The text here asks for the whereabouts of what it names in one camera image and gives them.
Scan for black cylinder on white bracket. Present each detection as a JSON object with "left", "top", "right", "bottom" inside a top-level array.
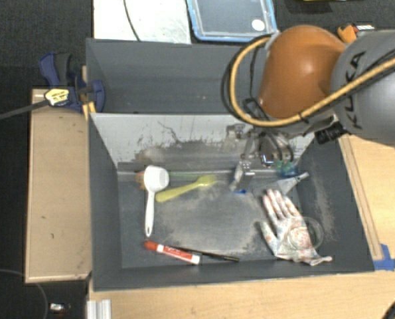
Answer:
[{"left": 315, "top": 122, "right": 349, "bottom": 145}]

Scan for thin black pen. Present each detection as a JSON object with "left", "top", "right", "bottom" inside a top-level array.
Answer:
[{"left": 170, "top": 245, "right": 241, "bottom": 263}]

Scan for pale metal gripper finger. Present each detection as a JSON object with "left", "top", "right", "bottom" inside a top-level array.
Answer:
[
  {"left": 229, "top": 160, "right": 252, "bottom": 192},
  {"left": 240, "top": 170, "right": 257, "bottom": 191}
]

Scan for red and white marker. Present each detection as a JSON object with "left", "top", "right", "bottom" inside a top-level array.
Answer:
[{"left": 143, "top": 240, "right": 202, "bottom": 266}]

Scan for grey metal bin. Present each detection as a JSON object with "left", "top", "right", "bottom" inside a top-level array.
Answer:
[{"left": 85, "top": 37, "right": 376, "bottom": 292}]

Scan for patterned white work glove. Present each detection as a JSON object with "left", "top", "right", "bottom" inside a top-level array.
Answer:
[{"left": 259, "top": 188, "right": 334, "bottom": 267}]

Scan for pale wood board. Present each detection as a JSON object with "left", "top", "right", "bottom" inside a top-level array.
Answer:
[{"left": 24, "top": 88, "right": 94, "bottom": 284}]

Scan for clear glass cup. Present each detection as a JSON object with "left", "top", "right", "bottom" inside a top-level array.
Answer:
[{"left": 298, "top": 215, "right": 325, "bottom": 251}]

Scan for yellow-green plastic spoon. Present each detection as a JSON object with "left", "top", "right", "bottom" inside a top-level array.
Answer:
[{"left": 155, "top": 174, "right": 218, "bottom": 203}]

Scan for white plastic measuring scoop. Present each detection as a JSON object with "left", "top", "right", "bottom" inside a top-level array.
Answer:
[{"left": 143, "top": 165, "right": 171, "bottom": 239}]

